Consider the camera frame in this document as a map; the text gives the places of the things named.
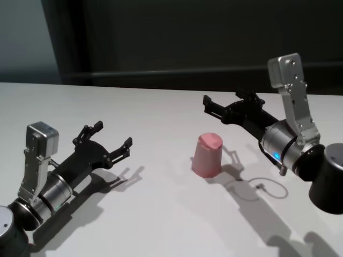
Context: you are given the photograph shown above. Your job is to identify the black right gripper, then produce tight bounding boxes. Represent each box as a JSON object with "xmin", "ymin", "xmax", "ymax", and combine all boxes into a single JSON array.
[{"xmin": 202, "ymin": 90, "xmax": 281, "ymax": 141}]

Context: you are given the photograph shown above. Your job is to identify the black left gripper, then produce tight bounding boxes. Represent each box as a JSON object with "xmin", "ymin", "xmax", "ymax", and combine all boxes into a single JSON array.
[{"xmin": 55, "ymin": 120, "xmax": 133, "ymax": 192}]

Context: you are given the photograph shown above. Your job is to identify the pink plastic cup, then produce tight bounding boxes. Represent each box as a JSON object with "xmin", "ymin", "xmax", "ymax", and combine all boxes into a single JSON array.
[{"xmin": 191, "ymin": 132, "xmax": 223, "ymax": 179}]

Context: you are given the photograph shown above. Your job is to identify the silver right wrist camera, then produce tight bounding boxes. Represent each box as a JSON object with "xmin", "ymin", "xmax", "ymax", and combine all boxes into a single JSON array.
[{"xmin": 267, "ymin": 52, "xmax": 321, "ymax": 148}]

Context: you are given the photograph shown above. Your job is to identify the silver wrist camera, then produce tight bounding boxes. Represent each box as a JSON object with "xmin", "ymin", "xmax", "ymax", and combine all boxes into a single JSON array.
[
  {"xmin": 17, "ymin": 121, "xmax": 60, "ymax": 208},
  {"xmin": 267, "ymin": 52, "xmax": 321, "ymax": 148}
]

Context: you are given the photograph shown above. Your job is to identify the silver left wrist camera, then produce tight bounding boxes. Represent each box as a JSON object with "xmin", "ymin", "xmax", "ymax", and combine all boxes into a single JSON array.
[{"xmin": 17, "ymin": 121, "xmax": 60, "ymax": 208}]

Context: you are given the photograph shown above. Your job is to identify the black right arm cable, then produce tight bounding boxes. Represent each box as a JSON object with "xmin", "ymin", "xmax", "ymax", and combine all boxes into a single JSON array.
[{"xmin": 258, "ymin": 143, "xmax": 287, "ymax": 176}]

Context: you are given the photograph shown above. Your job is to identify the dark partition post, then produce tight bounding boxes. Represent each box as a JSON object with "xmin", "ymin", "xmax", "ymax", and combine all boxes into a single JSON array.
[{"xmin": 40, "ymin": 0, "xmax": 92, "ymax": 84}]

